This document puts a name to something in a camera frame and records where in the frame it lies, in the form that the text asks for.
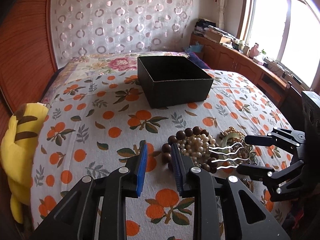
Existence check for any white pearl necklace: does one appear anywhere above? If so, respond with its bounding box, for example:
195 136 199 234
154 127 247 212
177 133 217 168

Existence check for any dark wooden bead bracelet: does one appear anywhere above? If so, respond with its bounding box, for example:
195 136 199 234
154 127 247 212
161 125 219 174

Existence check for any black storage box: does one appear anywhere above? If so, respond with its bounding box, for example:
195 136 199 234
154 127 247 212
137 56 213 108

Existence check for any green jade bangle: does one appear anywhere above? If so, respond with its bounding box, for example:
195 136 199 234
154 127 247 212
221 133 243 154

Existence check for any orange print bed sheet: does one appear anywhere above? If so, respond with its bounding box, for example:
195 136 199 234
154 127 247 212
31 70 292 239

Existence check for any pink figurine on sill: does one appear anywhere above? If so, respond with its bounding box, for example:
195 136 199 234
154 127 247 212
248 43 259 59

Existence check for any blue purple blanket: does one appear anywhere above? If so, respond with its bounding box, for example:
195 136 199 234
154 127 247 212
186 52 210 69

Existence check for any wooden sideboard cabinet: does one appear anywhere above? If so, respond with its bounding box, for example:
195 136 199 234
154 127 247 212
190 34 303 107

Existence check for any floral quilt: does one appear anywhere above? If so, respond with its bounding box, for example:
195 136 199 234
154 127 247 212
41 51 189 106

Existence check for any yellow striped plush toy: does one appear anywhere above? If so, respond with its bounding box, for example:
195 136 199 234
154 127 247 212
1 102 48 224

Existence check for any pile of books and clutter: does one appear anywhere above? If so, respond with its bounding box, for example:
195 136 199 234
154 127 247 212
193 18 236 44

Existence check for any circle pattern sheer curtain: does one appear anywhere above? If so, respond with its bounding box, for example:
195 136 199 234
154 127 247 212
51 0 193 67

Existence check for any gold chain jewelry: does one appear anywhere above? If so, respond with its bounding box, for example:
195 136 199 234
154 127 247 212
219 126 246 139

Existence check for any window with frame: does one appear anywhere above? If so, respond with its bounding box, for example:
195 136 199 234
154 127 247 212
240 0 319 89

